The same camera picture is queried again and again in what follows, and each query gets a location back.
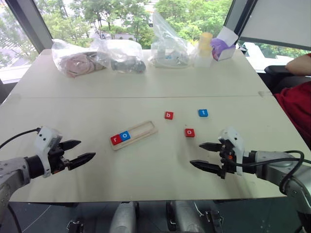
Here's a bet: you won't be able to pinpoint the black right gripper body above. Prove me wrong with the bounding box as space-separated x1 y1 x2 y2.
218 139 238 175

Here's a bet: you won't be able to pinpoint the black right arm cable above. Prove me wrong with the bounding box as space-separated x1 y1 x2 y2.
232 150 306 195

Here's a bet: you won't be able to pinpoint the white roller blind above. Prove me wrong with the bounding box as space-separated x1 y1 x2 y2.
224 0 311 52

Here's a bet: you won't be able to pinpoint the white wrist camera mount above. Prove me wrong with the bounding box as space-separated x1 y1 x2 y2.
33 126 63 179
218 126 245 177

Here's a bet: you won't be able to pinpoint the dark window frame pillar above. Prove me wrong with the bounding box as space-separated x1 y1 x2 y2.
4 0 53 53

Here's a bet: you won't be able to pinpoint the plastic bag of grey items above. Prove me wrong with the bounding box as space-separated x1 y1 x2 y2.
96 39 147 74

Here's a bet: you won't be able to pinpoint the wooden letter tray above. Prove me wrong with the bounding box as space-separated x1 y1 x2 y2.
109 120 159 151

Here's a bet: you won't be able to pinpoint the silver robot leg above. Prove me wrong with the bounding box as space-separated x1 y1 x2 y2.
108 200 140 233
166 200 206 233

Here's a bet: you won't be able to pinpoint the purple and white carton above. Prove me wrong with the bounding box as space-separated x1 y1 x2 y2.
209 26 240 62

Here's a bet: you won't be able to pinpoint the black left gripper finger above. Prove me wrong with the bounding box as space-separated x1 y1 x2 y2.
68 152 96 171
60 139 82 151

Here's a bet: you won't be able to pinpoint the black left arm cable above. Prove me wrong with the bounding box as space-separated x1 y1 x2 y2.
0 128 41 149

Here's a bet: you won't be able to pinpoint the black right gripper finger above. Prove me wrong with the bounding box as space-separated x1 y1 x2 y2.
190 159 226 180
199 142 224 153

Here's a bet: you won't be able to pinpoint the plastic bag of pink items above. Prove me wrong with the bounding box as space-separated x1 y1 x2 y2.
51 38 109 79

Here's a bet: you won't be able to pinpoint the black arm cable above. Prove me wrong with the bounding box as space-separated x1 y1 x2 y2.
0 128 41 149
232 150 306 195

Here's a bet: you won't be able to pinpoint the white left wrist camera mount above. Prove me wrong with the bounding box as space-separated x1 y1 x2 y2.
33 126 63 179

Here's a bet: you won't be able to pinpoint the plastic bag of white items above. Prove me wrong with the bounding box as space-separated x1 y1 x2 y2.
147 11 196 69

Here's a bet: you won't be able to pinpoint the yellow cups in clear holder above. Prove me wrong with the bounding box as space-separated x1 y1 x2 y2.
193 32 214 68

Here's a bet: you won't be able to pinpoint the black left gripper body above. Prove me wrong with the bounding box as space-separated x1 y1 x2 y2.
48 142 71 174

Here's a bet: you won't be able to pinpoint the person's red shirt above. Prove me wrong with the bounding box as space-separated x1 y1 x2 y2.
274 81 311 148

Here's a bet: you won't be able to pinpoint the black office chair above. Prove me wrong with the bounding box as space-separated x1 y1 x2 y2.
263 65 311 95

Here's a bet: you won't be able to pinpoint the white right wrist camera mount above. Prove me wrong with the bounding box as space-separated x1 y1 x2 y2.
218 126 245 177

